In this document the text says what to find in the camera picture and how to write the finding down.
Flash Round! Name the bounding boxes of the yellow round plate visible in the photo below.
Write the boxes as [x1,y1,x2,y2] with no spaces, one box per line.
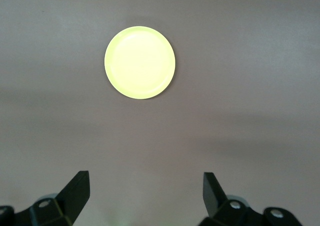
[103,26,177,100]

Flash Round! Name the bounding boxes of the large table cover sheet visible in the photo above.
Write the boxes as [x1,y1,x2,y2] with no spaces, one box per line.
[0,0,320,226]

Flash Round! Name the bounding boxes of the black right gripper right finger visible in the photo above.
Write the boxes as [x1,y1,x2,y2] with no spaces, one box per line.
[199,172,303,226]

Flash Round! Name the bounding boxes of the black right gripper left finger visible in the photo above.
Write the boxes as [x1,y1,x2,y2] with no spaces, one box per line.
[0,170,90,226]

